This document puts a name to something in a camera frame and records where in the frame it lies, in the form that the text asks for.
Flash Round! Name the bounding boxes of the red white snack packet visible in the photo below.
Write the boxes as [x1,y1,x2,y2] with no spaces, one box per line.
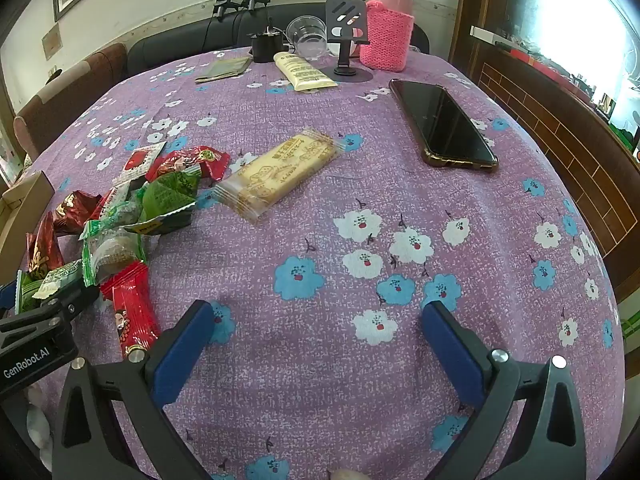
[112,141,167,186]

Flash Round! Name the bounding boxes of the small black container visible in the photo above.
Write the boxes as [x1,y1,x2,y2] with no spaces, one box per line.
[250,17,286,63]

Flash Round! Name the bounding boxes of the pale yellow wafer packet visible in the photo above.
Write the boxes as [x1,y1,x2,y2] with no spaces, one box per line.
[273,51,340,92]

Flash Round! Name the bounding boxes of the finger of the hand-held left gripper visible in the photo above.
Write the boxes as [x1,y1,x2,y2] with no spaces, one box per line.
[32,278,101,323]
[0,282,21,312]

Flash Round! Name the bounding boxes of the purple floral tablecloth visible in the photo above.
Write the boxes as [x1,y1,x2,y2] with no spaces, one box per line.
[22,45,631,480]

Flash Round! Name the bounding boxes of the dark green snack packet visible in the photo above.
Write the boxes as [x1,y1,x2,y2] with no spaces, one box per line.
[122,199,197,237]

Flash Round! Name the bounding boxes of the wall plaque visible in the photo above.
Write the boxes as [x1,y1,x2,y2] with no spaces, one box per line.
[41,25,63,60]

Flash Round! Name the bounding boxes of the black smartphone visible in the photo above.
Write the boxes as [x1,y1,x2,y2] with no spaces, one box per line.
[389,78,499,171]

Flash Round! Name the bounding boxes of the long red snack packet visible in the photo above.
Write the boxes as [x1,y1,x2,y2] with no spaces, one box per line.
[99,260,162,362]

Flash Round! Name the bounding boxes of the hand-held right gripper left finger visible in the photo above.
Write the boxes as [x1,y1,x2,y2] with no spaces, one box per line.
[52,300,216,480]

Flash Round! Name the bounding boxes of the pink box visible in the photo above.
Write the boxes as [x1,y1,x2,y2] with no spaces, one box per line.
[320,0,375,82]

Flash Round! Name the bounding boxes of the pink knitted-sleeve thermos bottle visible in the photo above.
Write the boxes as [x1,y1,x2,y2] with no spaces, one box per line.
[359,0,417,71]

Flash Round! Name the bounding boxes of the wooden cabinet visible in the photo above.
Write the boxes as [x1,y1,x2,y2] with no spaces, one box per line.
[447,0,640,306]

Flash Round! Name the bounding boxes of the brown armchair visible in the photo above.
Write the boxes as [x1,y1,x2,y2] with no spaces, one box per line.
[14,42,130,161]

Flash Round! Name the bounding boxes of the dark red snack packet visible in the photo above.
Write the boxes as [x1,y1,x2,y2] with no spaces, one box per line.
[26,211,66,276]
[51,189,104,235]

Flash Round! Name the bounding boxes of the clear green-edged snack packet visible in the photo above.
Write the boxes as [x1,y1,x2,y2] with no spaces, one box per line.
[97,182,146,226]
[81,220,147,288]

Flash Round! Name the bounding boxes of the clear plastic cup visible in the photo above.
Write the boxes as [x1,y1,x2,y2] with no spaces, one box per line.
[286,15,328,58]

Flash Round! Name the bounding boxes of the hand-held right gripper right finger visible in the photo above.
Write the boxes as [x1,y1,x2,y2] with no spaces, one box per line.
[422,301,588,480]

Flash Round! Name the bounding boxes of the yellow biscuit packet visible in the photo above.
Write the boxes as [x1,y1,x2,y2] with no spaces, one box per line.
[212,128,346,223]

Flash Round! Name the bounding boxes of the green white snack packet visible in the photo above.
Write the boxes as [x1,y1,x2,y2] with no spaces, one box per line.
[15,259,85,313]

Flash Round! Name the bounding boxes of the green triangular snack packet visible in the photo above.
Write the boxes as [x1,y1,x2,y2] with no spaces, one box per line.
[141,166,202,221]

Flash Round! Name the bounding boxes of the bright red snack packet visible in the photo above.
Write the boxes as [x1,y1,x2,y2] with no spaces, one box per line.
[146,145,232,182]

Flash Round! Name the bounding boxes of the cardboard box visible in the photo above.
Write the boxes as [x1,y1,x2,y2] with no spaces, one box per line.
[0,170,56,281]

